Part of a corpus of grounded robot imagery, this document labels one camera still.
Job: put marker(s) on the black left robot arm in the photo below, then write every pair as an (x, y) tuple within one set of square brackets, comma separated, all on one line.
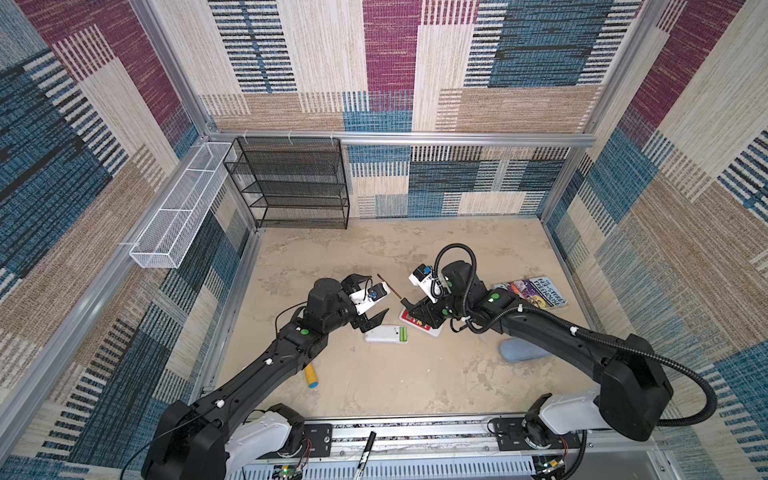
[(212, 437)]

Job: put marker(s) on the red white remote control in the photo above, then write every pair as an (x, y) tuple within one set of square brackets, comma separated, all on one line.
[(419, 325)]

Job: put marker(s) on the yellow toy shovel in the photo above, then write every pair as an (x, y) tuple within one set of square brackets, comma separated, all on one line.
[(311, 376)]

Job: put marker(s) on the colourful magazine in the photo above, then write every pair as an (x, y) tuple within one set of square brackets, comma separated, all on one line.
[(539, 291)]

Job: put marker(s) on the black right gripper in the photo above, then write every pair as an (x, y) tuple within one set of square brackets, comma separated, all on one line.
[(424, 305)]

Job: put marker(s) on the white mesh wall basket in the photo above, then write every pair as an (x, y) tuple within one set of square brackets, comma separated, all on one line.
[(165, 241)]

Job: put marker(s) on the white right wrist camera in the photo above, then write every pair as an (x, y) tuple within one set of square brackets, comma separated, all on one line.
[(428, 281)]

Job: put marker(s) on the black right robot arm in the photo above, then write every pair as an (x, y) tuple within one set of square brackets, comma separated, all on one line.
[(631, 392)]

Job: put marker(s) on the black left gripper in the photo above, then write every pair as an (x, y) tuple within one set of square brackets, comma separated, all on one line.
[(365, 323)]

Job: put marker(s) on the black marker pen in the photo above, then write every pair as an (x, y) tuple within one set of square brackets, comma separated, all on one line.
[(362, 463)]

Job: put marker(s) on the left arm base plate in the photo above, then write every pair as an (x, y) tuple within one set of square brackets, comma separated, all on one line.
[(313, 440)]

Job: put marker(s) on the black yellow screwdriver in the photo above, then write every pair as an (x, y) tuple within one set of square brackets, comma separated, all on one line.
[(391, 289)]

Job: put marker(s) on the black wire shelf rack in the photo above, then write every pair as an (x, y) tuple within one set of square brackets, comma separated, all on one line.
[(291, 182)]

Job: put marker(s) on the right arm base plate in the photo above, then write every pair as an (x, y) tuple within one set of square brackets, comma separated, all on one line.
[(518, 434)]

